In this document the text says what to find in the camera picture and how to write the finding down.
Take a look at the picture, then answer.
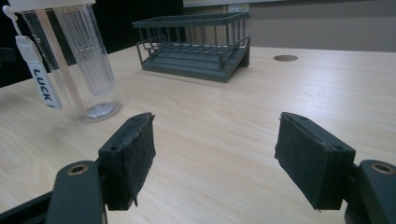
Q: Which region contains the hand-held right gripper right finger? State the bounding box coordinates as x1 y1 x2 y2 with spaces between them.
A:
274 111 357 212

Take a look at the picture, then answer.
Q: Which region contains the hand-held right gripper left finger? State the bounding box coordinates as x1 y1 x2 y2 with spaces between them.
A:
98 112 157 212

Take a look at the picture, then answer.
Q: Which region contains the round brown table grommet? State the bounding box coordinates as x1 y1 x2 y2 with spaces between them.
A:
273 54 299 63

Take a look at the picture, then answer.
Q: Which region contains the dark grey dish rack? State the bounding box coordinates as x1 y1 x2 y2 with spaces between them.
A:
132 11 251 84

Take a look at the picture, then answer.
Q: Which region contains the clear plastic cup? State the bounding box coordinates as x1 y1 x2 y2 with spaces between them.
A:
0 0 185 89

